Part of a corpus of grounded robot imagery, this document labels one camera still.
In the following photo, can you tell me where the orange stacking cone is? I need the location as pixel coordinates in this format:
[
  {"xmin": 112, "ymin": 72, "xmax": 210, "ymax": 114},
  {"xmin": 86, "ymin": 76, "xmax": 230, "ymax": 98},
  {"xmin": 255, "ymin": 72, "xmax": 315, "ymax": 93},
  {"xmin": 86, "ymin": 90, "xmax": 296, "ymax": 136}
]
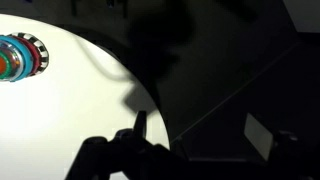
[{"xmin": 0, "ymin": 57, "xmax": 6, "ymax": 74}]

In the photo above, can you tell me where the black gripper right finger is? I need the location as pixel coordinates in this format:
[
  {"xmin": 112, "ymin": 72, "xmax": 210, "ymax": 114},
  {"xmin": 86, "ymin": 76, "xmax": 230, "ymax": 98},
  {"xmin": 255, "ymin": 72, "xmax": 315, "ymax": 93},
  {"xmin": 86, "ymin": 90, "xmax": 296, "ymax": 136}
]
[{"xmin": 244, "ymin": 113, "xmax": 274, "ymax": 161}]

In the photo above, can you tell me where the white round pedestal table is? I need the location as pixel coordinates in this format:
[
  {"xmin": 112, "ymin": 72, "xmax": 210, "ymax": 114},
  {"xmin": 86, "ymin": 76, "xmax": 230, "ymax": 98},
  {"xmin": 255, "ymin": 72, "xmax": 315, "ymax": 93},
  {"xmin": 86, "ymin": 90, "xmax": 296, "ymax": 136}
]
[{"xmin": 0, "ymin": 14, "xmax": 169, "ymax": 180}]

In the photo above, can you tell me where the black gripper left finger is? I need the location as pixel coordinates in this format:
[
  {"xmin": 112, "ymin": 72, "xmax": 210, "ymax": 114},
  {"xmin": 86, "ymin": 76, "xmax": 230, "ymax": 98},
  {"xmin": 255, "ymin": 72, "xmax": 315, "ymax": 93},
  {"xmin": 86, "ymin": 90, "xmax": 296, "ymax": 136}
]
[{"xmin": 133, "ymin": 111, "xmax": 147, "ymax": 138}]

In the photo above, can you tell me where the red toy ring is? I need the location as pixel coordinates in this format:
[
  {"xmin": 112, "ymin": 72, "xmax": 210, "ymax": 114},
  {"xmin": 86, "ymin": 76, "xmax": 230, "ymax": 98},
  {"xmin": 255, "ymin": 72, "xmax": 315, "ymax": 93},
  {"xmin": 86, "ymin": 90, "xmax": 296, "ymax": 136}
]
[{"xmin": 14, "ymin": 35, "xmax": 41, "ymax": 78}]

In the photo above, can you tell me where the black and white striped ring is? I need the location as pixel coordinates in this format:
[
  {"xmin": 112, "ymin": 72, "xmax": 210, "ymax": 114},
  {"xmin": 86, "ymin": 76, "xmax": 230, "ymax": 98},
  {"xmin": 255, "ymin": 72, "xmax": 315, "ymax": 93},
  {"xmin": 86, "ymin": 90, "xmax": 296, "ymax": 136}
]
[{"xmin": 9, "ymin": 32, "xmax": 50, "ymax": 75}]

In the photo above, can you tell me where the clear beaded toy ring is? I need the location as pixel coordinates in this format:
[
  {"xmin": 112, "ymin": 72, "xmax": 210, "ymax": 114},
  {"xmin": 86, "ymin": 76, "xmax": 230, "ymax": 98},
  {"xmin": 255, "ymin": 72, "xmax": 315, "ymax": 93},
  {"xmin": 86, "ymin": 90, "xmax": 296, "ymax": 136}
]
[{"xmin": 0, "ymin": 42, "xmax": 25, "ymax": 83}]

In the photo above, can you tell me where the blue toy ring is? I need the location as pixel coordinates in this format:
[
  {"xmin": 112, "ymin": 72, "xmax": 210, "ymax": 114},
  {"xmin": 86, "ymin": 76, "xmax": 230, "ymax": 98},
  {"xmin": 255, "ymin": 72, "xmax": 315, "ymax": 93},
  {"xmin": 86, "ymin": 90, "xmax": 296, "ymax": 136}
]
[{"xmin": 0, "ymin": 34, "xmax": 34, "ymax": 83}]

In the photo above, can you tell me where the dark green toy ring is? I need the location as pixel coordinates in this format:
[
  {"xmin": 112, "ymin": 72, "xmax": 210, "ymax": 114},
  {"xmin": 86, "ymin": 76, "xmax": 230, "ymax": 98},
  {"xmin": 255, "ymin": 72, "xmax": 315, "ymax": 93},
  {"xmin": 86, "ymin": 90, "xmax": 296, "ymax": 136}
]
[{"xmin": 0, "ymin": 49, "xmax": 17, "ymax": 81}]

